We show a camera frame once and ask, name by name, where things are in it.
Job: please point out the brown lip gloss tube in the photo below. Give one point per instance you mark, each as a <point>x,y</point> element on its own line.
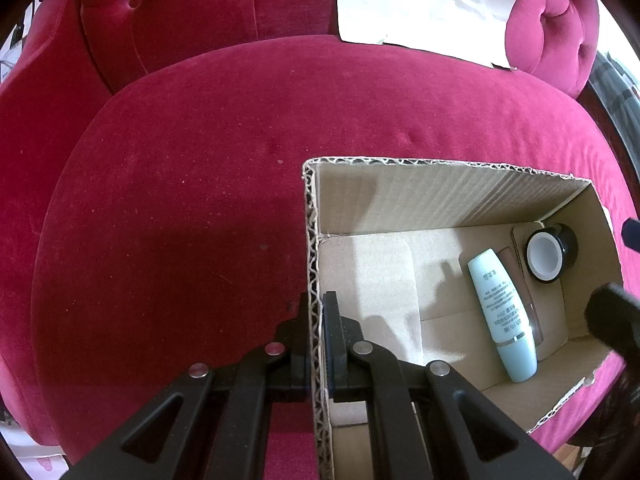
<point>536,310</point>

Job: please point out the grey plaid blanket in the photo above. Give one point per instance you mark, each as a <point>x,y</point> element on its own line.
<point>617,77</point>

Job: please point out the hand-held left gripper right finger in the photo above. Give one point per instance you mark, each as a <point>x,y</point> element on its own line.
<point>334,340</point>

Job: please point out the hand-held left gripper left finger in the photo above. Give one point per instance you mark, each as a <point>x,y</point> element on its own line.
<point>299,340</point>

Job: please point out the creased white paper sheet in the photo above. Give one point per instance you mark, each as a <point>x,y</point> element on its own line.
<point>425,5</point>

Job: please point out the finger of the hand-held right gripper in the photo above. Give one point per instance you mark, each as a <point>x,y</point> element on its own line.
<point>633,234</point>
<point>617,317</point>

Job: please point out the cardboard box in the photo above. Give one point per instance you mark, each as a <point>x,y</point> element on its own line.
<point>450,200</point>

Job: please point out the light blue cosmetic tube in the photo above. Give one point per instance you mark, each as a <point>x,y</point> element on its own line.
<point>505,315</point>

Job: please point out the black round jar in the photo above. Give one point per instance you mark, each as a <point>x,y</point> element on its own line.
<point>542,255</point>

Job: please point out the red velvet tufted sofa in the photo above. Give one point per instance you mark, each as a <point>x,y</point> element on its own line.
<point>175,185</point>

